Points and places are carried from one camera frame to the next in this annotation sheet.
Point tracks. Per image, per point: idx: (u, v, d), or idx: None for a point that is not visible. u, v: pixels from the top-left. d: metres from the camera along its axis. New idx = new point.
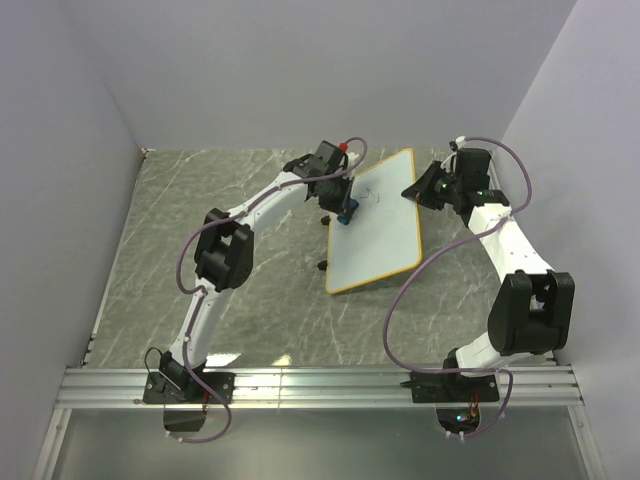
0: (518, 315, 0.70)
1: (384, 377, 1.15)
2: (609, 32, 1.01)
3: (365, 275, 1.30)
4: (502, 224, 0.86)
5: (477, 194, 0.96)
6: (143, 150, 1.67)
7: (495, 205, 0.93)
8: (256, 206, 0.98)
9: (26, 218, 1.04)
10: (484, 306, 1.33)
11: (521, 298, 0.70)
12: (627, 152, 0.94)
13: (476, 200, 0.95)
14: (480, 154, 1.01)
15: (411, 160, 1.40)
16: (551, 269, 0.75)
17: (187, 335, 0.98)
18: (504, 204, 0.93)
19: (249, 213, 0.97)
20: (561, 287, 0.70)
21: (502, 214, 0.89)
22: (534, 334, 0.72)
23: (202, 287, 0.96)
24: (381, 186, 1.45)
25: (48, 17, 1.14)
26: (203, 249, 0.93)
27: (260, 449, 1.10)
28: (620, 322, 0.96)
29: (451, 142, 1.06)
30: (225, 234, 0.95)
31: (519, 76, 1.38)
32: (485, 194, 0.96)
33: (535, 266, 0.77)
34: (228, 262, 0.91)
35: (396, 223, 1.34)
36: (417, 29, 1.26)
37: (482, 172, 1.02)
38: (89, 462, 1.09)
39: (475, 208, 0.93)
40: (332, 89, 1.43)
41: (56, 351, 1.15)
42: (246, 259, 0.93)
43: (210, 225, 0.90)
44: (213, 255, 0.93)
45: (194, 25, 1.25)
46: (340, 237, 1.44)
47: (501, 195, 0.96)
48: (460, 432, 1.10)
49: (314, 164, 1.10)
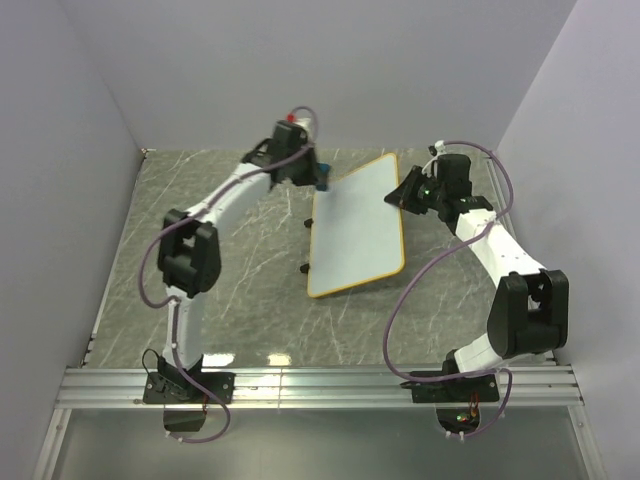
0: (517, 316, 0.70)
1: (383, 377, 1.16)
2: (610, 31, 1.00)
3: (346, 280, 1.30)
4: (489, 228, 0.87)
5: (460, 201, 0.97)
6: (143, 150, 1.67)
7: (480, 210, 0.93)
8: (218, 201, 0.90)
9: (28, 217, 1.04)
10: (484, 306, 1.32)
11: (518, 300, 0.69)
12: (627, 152, 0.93)
13: (461, 207, 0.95)
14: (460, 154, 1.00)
15: (394, 164, 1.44)
16: (542, 266, 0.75)
17: (174, 343, 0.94)
18: (488, 208, 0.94)
19: (211, 208, 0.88)
20: (555, 283, 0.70)
21: (487, 218, 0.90)
22: (535, 335, 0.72)
23: (174, 297, 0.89)
24: (365, 193, 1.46)
25: (48, 18, 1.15)
26: (165, 253, 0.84)
27: (260, 450, 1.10)
28: (620, 324, 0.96)
29: (431, 148, 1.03)
30: (188, 233, 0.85)
31: (519, 76, 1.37)
32: (468, 200, 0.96)
33: (527, 266, 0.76)
34: (195, 263, 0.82)
35: (379, 232, 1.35)
36: (417, 28, 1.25)
37: (464, 177, 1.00)
38: (89, 462, 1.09)
39: (462, 216, 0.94)
40: (332, 89, 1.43)
41: (56, 351, 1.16)
42: (214, 256, 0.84)
43: (168, 229, 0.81)
44: (178, 259, 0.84)
45: (193, 26, 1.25)
46: (322, 240, 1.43)
47: (484, 199, 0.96)
48: (460, 432, 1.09)
49: (273, 150, 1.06)
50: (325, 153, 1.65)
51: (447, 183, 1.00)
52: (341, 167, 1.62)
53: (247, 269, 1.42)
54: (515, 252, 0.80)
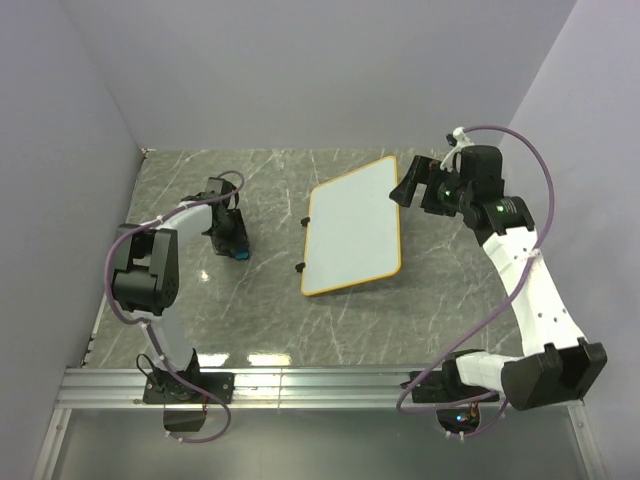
0: (541, 392, 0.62)
1: (383, 377, 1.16)
2: (609, 33, 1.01)
3: (341, 280, 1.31)
4: (528, 270, 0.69)
5: (496, 208, 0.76)
6: (143, 150, 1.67)
7: (519, 230, 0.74)
8: (171, 217, 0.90)
9: (27, 218, 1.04)
10: (484, 306, 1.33)
11: (549, 381, 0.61)
12: (627, 154, 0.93)
13: (495, 217, 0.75)
14: (489, 147, 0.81)
15: (394, 166, 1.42)
16: (582, 340, 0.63)
17: (161, 354, 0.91)
18: (528, 226, 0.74)
19: (165, 221, 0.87)
20: (594, 363, 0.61)
21: (529, 248, 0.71)
22: (552, 399, 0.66)
23: (142, 319, 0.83)
24: (362, 193, 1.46)
25: (48, 18, 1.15)
26: (117, 271, 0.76)
27: (260, 450, 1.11)
28: (620, 325, 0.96)
29: (448, 135, 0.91)
30: (141, 246, 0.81)
31: (519, 77, 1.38)
32: (506, 208, 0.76)
33: (565, 337, 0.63)
34: (154, 271, 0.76)
35: (375, 234, 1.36)
36: (417, 28, 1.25)
37: (497, 175, 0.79)
38: (90, 462, 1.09)
39: (496, 237, 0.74)
40: (332, 87, 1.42)
41: (56, 351, 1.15)
42: (175, 263, 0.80)
43: (124, 237, 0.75)
44: (132, 275, 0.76)
45: (193, 27, 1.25)
46: (317, 240, 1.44)
47: (525, 211, 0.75)
48: (460, 432, 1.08)
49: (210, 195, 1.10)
50: (325, 153, 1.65)
51: (475, 180, 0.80)
52: (341, 167, 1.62)
53: (247, 269, 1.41)
54: (551, 311, 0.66)
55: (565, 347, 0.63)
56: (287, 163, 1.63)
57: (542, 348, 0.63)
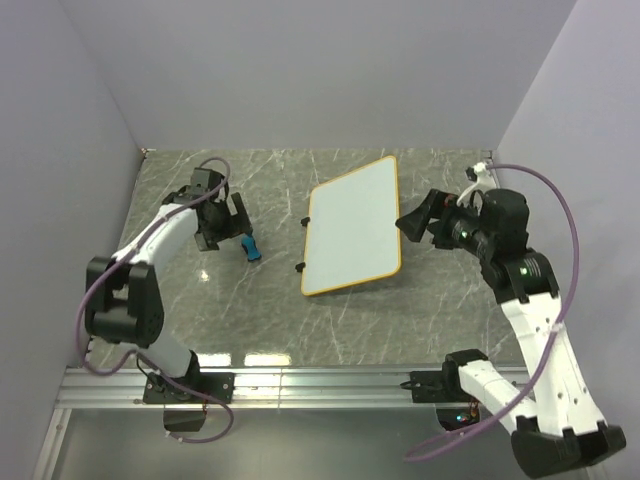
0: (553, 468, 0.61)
1: (383, 377, 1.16)
2: (609, 33, 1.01)
3: (340, 280, 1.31)
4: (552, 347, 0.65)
5: (519, 269, 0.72)
6: (143, 150, 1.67)
7: (543, 298, 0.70)
8: (148, 239, 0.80)
9: (27, 217, 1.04)
10: (484, 306, 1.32)
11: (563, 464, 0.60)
12: (627, 154, 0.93)
13: (519, 279, 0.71)
14: (516, 197, 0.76)
15: (394, 167, 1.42)
16: (602, 422, 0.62)
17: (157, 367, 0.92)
18: (551, 293, 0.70)
19: (140, 248, 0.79)
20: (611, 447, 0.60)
21: (550, 321, 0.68)
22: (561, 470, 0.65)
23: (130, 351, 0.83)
24: (362, 194, 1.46)
25: (48, 17, 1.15)
26: (95, 311, 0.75)
27: (260, 450, 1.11)
28: (621, 325, 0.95)
29: (469, 170, 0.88)
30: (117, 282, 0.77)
31: (519, 76, 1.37)
32: (529, 269, 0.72)
33: (585, 420, 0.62)
34: (133, 311, 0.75)
35: (375, 235, 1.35)
36: (417, 26, 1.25)
37: (521, 230, 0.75)
38: (90, 462, 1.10)
39: (517, 303, 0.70)
40: (332, 85, 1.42)
41: (56, 351, 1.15)
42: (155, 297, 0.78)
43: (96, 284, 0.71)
44: (111, 313, 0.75)
45: (193, 26, 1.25)
46: (317, 239, 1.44)
47: (549, 276, 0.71)
48: (460, 432, 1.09)
49: (194, 191, 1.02)
50: (325, 153, 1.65)
51: (497, 233, 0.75)
52: (341, 168, 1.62)
53: (247, 269, 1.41)
54: (574, 392, 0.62)
55: (585, 431, 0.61)
56: (287, 163, 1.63)
57: (559, 432, 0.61)
